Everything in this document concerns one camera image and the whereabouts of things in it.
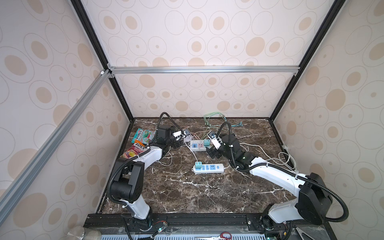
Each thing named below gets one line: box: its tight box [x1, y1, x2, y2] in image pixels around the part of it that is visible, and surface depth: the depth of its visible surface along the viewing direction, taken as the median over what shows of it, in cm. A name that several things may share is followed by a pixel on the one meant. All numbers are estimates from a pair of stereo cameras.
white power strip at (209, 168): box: [191, 163, 225, 174], surface depth 91 cm
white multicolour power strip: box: [190, 140, 211, 152], surface depth 103 cm
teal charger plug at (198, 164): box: [195, 161, 202, 169], surface depth 89 cm
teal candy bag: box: [131, 128, 156, 145], surface depth 108 cm
